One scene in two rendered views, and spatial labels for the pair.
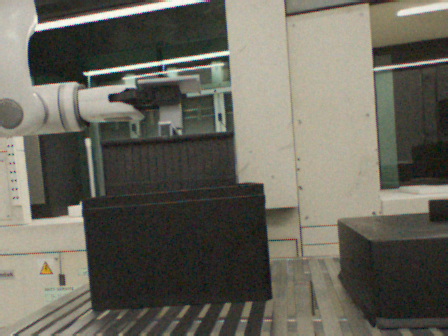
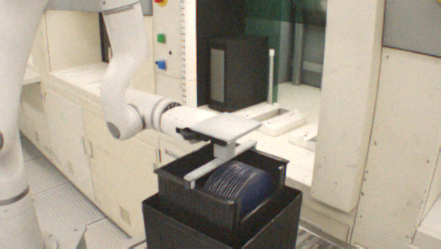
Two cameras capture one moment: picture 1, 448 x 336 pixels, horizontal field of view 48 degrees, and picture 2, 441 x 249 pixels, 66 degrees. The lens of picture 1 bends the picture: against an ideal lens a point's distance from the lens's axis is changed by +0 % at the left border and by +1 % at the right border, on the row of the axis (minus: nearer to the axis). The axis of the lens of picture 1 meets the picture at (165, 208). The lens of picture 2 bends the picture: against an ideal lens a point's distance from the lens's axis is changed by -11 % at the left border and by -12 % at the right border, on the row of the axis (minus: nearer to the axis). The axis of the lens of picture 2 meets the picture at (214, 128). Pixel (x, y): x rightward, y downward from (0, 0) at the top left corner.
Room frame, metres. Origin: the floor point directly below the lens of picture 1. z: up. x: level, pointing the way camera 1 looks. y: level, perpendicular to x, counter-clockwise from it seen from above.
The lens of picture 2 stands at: (0.22, -0.40, 1.40)
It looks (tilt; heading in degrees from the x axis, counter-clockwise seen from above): 22 degrees down; 32
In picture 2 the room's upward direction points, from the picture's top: straight up
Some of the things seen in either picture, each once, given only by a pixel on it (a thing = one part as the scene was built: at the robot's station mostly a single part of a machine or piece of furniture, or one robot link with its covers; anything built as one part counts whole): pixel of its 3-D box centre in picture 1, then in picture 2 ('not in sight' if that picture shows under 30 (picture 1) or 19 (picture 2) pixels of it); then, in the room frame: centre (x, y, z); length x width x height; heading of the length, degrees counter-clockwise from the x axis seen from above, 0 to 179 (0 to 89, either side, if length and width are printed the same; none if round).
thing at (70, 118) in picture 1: (74, 107); (168, 116); (0.88, 0.14, 1.09); 0.09 x 0.03 x 0.08; 174
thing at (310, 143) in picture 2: not in sight; (329, 136); (1.44, -0.10, 0.89); 0.22 x 0.21 x 0.04; 166
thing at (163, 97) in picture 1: (159, 95); (209, 137); (0.82, -0.01, 1.09); 0.07 x 0.03 x 0.03; 84
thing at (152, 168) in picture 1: (174, 176); (223, 188); (0.86, -0.02, 0.96); 0.24 x 0.20 x 0.32; 174
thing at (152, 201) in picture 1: (181, 237); (224, 227); (0.86, -0.02, 0.85); 0.28 x 0.28 x 0.17; 84
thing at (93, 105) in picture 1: (108, 103); (187, 122); (0.87, 0.08, 1.09); 0.11 x 0.10 x 0.07; 84
